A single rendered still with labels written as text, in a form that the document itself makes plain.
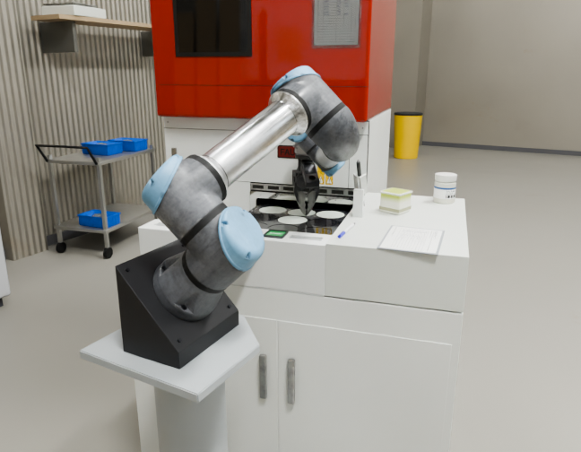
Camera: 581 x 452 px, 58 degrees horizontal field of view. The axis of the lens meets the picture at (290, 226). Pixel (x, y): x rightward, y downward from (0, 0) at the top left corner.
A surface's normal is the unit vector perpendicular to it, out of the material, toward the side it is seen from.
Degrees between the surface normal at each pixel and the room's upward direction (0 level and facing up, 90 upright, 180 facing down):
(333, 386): 90
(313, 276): 90
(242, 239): 54
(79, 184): 90
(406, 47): 90
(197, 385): 0
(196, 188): 58
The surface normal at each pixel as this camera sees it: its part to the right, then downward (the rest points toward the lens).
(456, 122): -0.49, 0.25
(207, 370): 0.00, -0.96
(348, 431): -0.29, 0.27
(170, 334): 0.64, -0.57
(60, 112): 0.87, 0.15
